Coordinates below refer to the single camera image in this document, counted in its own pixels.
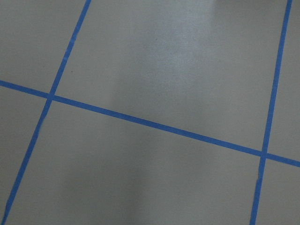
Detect brown paper table cover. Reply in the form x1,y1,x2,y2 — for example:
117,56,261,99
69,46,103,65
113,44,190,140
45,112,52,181
0,0,300,225

